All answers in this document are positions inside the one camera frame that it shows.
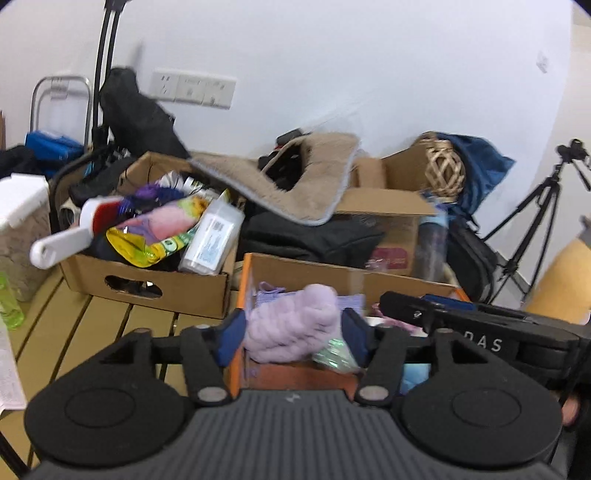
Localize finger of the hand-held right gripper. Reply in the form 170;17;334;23
378;291;438;334
421;294;482;310

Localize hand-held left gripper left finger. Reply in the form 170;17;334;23
95;308;247;408

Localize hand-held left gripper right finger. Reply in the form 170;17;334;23
341;307;505;408

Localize iridescent packet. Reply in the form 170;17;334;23
313;338;362;373

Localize purple towel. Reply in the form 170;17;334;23
255;281;366;312

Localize lavender fuzzy cloth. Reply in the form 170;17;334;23
241;283;345;364

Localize red cardboard box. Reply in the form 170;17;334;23
228;252;472;401

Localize person's right hand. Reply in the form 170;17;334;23
560;392;583;426

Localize black duffel bag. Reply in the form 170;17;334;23
444;220;500;306

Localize dark water bottle blue lid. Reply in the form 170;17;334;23
412;193;450;283

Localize yellow thermos jug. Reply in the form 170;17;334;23
525;220;591;325

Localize large open cardboard box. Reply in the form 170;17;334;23
333;156;438;278

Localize clear plastic case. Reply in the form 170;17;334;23
177;188;246;276

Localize black jacket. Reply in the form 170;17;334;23
235;213;387;269

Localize small brown cardboard box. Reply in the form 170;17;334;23
59;151;232;320

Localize black tripod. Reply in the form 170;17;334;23
479;154;591;306

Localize wicker ball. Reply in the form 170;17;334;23
424;137;467;200

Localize yellow snack packet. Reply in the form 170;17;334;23
105;195;209;269

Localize blue cloth bag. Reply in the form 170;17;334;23
433;133;516;223

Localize beige fuzzy mat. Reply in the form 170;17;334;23
188;131;362;228

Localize purple tinsel item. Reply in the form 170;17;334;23
124;183;182;214

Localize white red lint roller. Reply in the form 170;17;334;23
29;195;124;271

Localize green spray bottle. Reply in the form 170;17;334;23
0;271;25;330

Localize white paper sheet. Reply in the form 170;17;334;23
0;313;28;412

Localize clear grain container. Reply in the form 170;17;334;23
0;172;52;304

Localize black trolley bag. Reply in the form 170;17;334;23
98;67;191;161

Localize blue folded cloth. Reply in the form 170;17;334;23
24;130;85;179

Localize black clothing pile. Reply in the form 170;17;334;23
0;144;43;179

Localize white wall socket strip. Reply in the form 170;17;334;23
150;68;238;110

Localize black trolley handle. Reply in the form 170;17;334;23
89;0;131;154

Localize metal folding cart frame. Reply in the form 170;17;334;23
29;75;92;140

